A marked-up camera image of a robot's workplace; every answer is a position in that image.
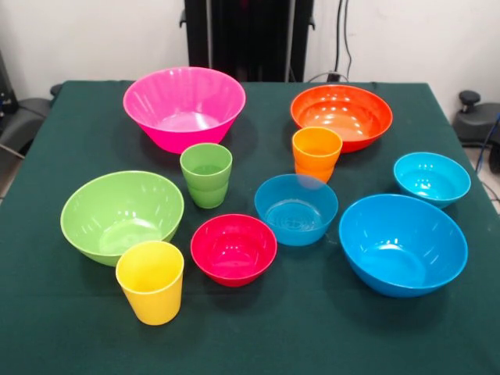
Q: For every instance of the small red bowl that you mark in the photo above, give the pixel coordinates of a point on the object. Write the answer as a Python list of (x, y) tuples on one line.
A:
[(234, 250)]

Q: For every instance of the black pedestal foot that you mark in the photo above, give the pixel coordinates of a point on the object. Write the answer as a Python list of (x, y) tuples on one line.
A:
[(27, 117), (476, 121)]

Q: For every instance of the small turquoise bowl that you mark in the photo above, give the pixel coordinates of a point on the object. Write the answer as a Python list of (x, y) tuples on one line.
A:
[(431, 179)]

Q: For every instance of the large pink bowl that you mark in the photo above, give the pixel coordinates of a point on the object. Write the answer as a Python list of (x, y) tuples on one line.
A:
[(183, 129)]

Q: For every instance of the dark green table cloth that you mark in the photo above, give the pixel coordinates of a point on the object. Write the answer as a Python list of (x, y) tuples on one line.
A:
[(250, 332)]

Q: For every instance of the orange cup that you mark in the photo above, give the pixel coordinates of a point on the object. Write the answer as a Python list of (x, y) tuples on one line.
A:
[(316, 156)]

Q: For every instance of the ribbed blue bowl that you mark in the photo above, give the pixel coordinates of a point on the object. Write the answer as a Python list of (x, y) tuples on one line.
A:
[(295, 218)]

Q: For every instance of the green bowl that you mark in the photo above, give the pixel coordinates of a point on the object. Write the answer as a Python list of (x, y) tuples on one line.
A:
[(117, 211)]

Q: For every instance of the yellow cup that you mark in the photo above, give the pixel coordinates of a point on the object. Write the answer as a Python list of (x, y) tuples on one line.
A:
[(150, 297)]

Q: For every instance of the dark equipment box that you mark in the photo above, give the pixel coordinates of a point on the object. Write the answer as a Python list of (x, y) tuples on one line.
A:
[(6, 90)]

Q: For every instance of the large blue bowl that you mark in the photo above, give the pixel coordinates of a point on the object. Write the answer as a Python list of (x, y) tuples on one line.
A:
[(402, 250)]

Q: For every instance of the orange-red bowl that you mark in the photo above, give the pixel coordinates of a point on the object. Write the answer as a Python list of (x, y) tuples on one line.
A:
[(351, 117)]

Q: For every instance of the green cup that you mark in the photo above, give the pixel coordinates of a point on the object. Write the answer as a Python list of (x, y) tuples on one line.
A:
[(206, 191)]

